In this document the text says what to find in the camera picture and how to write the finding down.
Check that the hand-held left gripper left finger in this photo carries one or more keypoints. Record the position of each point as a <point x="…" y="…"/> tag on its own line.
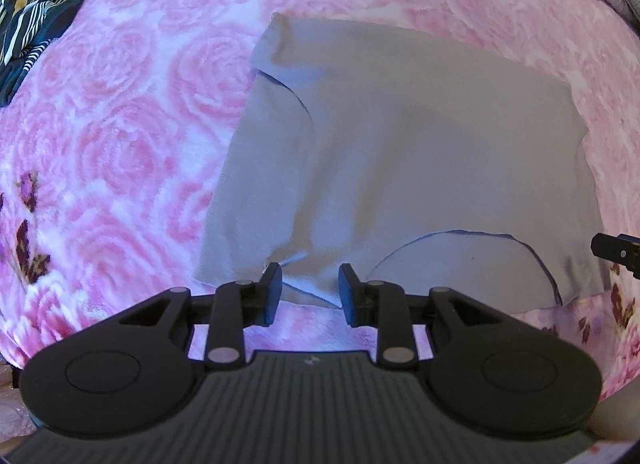
<point x="272" y="294"/>

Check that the dark striped garment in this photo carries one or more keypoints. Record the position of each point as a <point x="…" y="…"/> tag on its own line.
<point x="35" y="19"/>

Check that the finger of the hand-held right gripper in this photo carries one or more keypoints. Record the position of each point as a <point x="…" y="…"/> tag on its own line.
<point x="607" y="246"/>

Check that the lavender grey garment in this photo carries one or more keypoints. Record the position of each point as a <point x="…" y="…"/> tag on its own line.
<point x="400" y="144"/>

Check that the pink floral blanket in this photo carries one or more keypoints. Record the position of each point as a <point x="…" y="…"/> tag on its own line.
<point x="125" y="169"/>

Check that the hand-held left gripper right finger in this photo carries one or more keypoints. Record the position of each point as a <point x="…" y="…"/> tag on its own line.
<point x="346" y="294"/>

